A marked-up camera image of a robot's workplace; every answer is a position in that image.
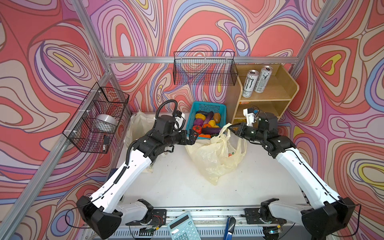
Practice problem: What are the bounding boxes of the black wire basket back wall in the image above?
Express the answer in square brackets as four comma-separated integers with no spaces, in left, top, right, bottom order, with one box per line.
[173,50,238,86]

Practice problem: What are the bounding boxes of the purple toy onion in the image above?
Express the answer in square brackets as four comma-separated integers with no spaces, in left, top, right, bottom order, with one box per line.
[193,119,204,127]

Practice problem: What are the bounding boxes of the white energy can right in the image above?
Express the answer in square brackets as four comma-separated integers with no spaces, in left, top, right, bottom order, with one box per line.
[254,66,273,93]

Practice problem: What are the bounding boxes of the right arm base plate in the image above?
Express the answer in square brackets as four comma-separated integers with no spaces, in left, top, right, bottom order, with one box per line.
[243,207,287,225]

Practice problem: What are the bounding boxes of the wooden shelf unit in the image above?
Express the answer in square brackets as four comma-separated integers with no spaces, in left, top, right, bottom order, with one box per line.
[224,64,300,124]

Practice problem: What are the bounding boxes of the black wire basket wall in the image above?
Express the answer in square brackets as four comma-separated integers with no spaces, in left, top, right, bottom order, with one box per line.
[173,50,238,86]
[63,83,130,154]

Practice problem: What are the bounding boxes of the blue book on table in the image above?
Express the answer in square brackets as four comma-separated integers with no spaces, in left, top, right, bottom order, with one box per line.
[108,168,118,180]

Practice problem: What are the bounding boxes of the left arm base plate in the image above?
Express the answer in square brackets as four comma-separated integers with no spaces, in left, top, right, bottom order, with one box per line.
[127,209,167,227]

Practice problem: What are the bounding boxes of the yellow toy lemon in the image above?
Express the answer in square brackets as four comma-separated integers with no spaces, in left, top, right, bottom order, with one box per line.
[209,120,216,127]

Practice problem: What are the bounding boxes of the brown toy potato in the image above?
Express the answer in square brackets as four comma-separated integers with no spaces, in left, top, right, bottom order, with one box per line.
[213,113,221,124]

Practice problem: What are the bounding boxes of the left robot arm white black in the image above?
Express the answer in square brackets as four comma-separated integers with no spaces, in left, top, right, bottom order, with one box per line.
[77,100,198,240]

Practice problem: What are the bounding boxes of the red toy tomato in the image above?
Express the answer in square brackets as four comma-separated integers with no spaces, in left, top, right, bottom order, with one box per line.
[192,125,202,135]

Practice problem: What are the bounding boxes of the silver tape roll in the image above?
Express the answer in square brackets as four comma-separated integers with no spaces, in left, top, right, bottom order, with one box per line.
[93,114,118,134]

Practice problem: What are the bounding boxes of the white Monster can left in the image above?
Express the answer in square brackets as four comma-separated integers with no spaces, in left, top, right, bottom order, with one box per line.
[242,70,259,98]

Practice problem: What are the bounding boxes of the yellowish plastic grocery bag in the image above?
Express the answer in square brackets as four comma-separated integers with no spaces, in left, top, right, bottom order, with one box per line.
[186,123,247,185]

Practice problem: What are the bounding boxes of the dark purple toy eggplant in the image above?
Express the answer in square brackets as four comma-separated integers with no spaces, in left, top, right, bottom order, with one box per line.
[202,128,222,135]

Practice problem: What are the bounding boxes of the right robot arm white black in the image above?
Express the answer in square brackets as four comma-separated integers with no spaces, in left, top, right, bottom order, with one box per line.
[228,109,356,240]

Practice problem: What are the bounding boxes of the black wire basket left wall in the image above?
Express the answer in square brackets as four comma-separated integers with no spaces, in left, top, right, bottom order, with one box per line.
[63,83,130,154]

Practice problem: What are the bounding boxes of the blue handled tool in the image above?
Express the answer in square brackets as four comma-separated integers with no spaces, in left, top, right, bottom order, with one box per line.
[223,217,236,240]

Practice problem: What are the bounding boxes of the teal calculator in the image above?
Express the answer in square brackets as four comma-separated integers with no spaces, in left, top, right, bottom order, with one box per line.
[167,212,201,240]

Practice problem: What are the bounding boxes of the yellow toy corn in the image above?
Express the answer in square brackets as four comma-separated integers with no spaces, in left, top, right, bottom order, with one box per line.
[195,113,206,121]

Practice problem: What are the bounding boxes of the dark toy avocado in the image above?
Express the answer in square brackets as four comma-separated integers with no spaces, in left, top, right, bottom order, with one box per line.
[197,111,208,116]

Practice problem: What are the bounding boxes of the light purple toy eggplant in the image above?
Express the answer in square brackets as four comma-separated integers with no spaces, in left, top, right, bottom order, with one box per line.
[204,111,214,124]

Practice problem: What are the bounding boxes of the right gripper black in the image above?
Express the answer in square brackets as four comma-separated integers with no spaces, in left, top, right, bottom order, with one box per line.
[227,121,266,142]

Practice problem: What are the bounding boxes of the beige canvas tote bag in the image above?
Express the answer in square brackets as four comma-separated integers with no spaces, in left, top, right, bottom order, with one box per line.
[119,111,155,164]

